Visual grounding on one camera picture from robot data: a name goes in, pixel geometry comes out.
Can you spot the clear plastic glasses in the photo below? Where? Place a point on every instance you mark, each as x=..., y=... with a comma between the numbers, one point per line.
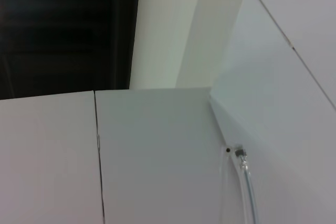
x=239, y=152

